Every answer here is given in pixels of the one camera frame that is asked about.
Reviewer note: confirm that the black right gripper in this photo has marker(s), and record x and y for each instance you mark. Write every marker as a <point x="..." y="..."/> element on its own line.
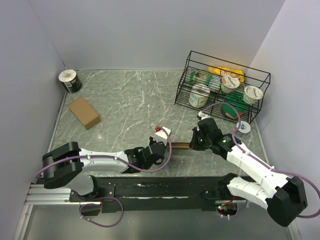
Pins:
<point x="193" y="144"/>

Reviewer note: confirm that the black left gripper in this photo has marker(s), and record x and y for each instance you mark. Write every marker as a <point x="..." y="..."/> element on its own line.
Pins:
<point x="152" y="141"/>

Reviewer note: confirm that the brown cardboard box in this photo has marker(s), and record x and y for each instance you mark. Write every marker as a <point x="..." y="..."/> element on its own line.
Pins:
<point x="180" y="145"/>
<point x="84" y="113"/>

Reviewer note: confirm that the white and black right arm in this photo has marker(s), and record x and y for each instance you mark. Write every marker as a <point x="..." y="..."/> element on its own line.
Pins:
<point x="283" y="197"/>

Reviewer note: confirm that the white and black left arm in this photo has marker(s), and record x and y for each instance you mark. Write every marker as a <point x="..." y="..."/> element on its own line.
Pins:
<point x="68" y="165"/>

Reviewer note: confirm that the folded brown cardboard box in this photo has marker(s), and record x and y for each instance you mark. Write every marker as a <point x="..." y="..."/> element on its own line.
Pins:
<point x="84" y="113"/>

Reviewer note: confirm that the purple yogurt cup on table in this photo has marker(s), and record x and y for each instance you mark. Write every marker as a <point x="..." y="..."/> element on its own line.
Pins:
<point x="243" y="129"/>

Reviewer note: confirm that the white green cup lower shelf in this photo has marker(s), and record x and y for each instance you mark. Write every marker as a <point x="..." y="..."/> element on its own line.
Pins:
<point x="199" y="95"/>

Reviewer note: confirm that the green snack packet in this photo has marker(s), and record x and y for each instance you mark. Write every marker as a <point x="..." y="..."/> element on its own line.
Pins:
<point x="235" y="99"/>

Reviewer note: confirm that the yogurt cup upper middle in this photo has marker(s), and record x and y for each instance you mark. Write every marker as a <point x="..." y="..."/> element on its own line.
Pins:
<point x="229" y="83"/>

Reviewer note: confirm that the green white packet in rack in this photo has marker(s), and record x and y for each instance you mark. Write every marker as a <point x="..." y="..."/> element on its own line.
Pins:
<point x="211" y="81"/>

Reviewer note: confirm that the yogurt cup upper right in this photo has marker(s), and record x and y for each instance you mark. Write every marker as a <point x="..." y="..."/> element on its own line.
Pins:
<point x="252" y="94"/>

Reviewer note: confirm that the yellow snack bag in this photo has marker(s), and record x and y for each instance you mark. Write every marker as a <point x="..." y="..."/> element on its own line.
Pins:
<point x="222" y="71"/>

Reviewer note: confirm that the dark green noodle cup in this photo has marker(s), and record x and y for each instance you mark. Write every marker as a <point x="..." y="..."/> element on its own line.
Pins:
<point x="70" y="80"/>

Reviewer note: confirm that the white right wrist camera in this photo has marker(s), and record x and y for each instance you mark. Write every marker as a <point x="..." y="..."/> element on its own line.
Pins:
<point x="202" y="116"/>

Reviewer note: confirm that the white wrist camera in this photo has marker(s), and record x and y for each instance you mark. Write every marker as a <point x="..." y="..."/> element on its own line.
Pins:
<point x="160" y="134"/>
<point x="202" y="116"/>

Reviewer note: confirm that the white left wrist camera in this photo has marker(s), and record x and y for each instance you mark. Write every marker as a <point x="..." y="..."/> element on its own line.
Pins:
<point x="160" y="134"/>

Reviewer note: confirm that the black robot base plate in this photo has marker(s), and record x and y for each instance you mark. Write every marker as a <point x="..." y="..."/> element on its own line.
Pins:
<point x="159" y="193"/>

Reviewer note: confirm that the black wire rack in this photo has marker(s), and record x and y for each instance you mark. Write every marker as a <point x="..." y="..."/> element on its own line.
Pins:
<point x="197" y="61"/>

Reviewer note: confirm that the aluminium frame rail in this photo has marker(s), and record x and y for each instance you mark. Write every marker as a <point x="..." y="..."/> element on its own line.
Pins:
<point x="38" y="195"/>

